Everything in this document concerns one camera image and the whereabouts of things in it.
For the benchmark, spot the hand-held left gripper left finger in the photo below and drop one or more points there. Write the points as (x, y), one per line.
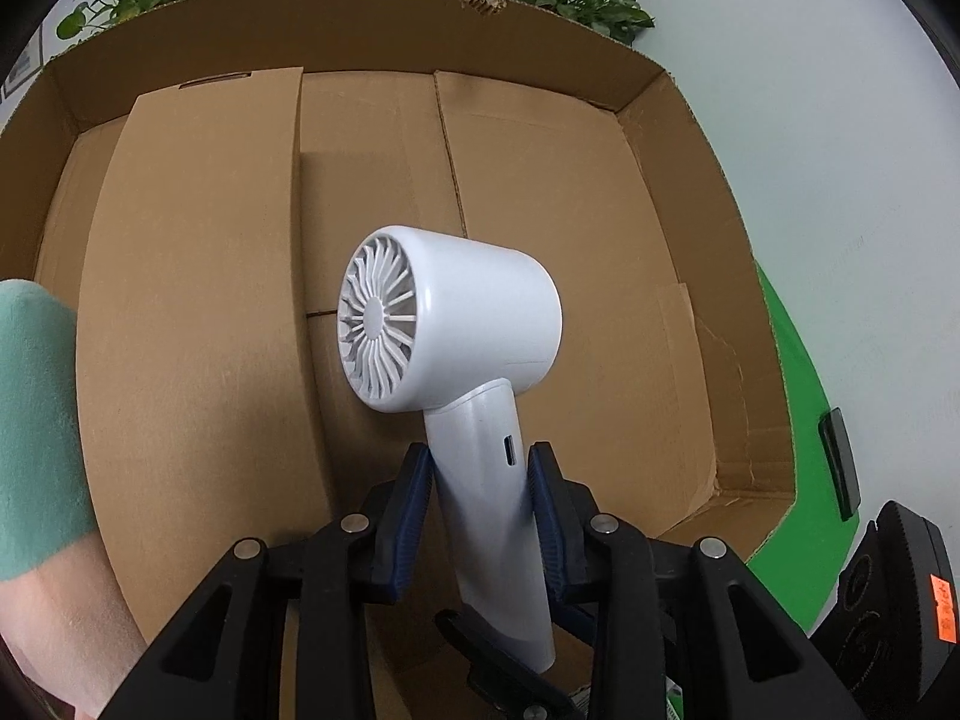
(412, 525)

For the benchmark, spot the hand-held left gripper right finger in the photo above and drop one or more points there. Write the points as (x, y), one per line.
(544, 525)

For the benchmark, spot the white hand-held fan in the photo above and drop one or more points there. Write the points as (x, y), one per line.
(480, 300)

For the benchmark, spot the small brown cardboard box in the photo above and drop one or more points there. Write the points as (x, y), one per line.
(195, 315)

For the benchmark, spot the large cardboard box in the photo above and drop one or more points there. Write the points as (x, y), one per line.
(570, 187)

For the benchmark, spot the pink and teal plush toy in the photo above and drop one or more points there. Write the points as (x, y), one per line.
(37, 390)

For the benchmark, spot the black flat rectangular object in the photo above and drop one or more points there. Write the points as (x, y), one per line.
(840, 465)

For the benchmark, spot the green tablecloth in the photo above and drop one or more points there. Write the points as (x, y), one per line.
(795, 420)

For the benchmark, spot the group of framed wall certificates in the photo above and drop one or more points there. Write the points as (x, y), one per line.
(22, 71)

